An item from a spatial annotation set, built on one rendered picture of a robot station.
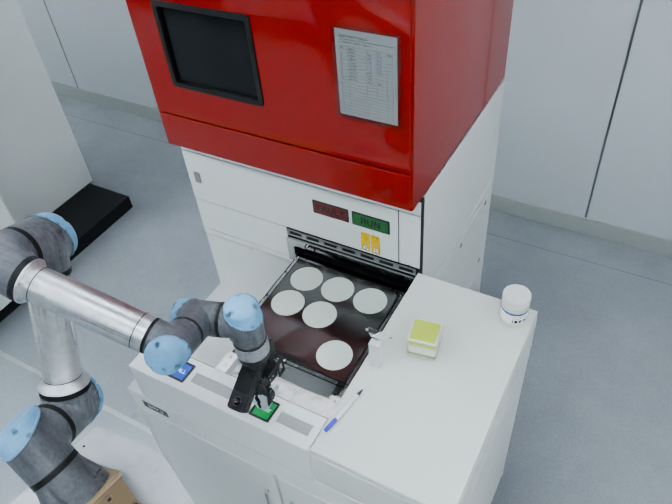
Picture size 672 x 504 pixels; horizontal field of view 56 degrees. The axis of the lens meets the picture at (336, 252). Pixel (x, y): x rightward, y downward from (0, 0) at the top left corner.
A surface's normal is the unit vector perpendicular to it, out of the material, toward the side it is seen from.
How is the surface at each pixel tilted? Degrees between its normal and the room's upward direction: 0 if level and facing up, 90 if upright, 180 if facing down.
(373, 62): 90
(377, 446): 0
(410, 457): 0
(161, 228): 0
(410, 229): 90
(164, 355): 67
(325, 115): 90
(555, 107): 90
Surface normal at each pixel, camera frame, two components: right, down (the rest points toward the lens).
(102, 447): -0.07, -0.72
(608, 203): -0.48, 0.63
